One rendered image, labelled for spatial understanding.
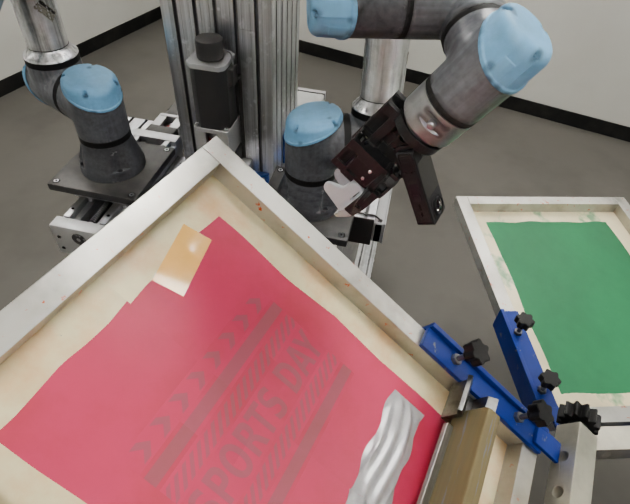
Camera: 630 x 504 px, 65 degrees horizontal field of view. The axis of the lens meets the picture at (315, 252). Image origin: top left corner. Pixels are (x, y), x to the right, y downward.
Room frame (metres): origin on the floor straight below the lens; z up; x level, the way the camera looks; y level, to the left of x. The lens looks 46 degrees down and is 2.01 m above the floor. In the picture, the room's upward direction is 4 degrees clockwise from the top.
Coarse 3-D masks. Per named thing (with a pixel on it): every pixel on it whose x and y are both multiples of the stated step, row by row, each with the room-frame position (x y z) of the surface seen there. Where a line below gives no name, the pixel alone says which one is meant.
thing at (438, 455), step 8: (448, 424) 0.37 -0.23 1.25; (440, 432) 0.36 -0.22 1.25; (448, 432) 0.36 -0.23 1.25; (440, 440) 0.34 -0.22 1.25; (448, 440) 0.35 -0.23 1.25; (440, 448) 0.33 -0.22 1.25; (432, 456) 0.32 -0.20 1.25; (440, 456) 0.32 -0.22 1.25; (432, 464) 0.31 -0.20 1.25; (440, 464) 0.31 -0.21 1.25; (432, 472) 0.29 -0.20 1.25; (424, 480) 0.28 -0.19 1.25; (432, 480) 0.28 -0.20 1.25; (424, 488) 0.27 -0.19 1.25; (432, 488) 0.27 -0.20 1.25; (424, 496) 0.26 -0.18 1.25
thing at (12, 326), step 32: (192, 160) 0.62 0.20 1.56; (224, 160) 0.65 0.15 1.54; (160, 192) 0.54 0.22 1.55; (192, 192) 0.60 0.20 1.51; (256, 192) 0.62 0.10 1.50; (128, 224) 0.47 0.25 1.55; (288, 224) 0.59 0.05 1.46; (96, 256) 0.42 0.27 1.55; (320, 256) 0.56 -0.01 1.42; (32, 288) 0.35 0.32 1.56; (64, 288) 0.36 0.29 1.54; (352, 288) 0.54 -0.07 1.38; (0, 320) 0.31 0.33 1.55; (32, 320) 0.32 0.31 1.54; (384, 320) 0.51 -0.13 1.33; (0, 352) 0.27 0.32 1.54; (416, 352) 0.48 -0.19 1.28; (448, 384) 0.46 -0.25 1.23; (512, 448) 0.39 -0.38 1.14; (512, 480) 0.33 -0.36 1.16
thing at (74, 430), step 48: (96, 336) 0.34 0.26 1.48; (144, 336) 0.36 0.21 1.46; (48, 384) 0.27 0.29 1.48; (96, 384) 0.29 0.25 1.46; (144, 384) 0.31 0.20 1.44; (0, 432) 0.21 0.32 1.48; (48, 432) 0.23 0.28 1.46; (96, 432) 0.24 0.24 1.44; (96, 480) 0.19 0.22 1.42; (144, 480) 0.20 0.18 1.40; (336, 480) 0.26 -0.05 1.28
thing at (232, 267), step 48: (240, 240) 0.56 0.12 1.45; (144, 288) 0.42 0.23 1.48; (192, 288) 0.45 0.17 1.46; (240, 288) 0.48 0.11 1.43; (288, 288) 0.51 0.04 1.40; (192, 336) 0.38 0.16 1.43; (336, 336) 0.47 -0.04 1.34; (384, 384) 0.42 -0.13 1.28; (336, 432) 0.32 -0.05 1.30; (432, 432) 0.37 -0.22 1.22
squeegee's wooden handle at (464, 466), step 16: (464, 416) 0.38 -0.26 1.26; (480, 416) 0.37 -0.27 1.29; (496, 416) 0.37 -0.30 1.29; (464, 432) 0.35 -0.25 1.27; (480, 432) 0.34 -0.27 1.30; (496, 432) 0.35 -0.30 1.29; (448, 448) 0.33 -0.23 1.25; (464, 448) 0.32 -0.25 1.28; (480, 448) 0.32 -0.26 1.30; (448, 464) 0.30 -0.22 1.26; (464, 464) 0.30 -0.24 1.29; (480, 464) 0.29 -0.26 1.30; (448, 480) 0.28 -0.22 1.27; (464, 480) 0.27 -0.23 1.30; (480, 480) 0.27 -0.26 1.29; (432, 496) 0.26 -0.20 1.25; (448, 496) 0.25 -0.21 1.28; (464, 496) 0.25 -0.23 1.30
